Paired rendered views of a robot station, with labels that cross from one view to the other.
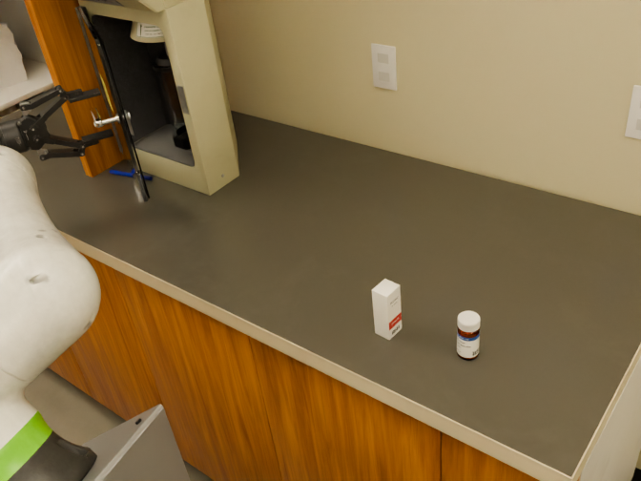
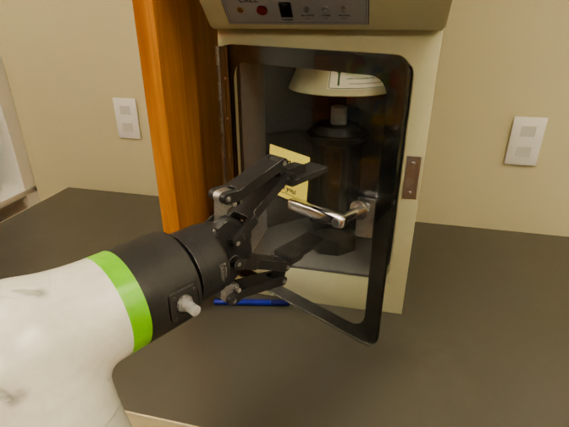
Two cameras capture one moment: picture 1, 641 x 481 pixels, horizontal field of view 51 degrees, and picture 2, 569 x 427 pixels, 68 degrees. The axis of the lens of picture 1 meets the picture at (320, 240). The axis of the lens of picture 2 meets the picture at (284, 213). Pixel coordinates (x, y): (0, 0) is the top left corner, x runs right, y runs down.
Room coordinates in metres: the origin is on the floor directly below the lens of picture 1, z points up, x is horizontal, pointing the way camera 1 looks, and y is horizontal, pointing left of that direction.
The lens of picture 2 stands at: (1.04, 0.74, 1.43)
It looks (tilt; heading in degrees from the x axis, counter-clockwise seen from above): 25 degrees down; 332
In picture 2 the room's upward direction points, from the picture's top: straight up
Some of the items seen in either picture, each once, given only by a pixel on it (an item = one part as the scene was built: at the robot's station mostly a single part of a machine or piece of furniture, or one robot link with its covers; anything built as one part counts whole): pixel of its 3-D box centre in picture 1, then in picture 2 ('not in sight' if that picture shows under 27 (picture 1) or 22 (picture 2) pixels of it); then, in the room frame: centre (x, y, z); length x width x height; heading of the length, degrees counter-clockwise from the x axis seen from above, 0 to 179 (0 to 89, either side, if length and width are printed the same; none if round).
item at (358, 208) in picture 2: (103, 115); (325, 208); (1.45, 0.45, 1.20); 0.10 x 0.05 x 0.03; 20
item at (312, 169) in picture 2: (84, 94); (301, 173); (1.46, 0.48, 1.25); 0.07 x 0.03 x 0.01; 110
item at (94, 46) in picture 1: (113, 105); (297, 194); (1.53, 0.45, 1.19); 0.30 x 0.01 x 0.40; 20
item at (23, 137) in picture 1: (26, 134); (213, 254); (1.41, 0.62, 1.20); 0.09 x 0.07 x 0.08; 110
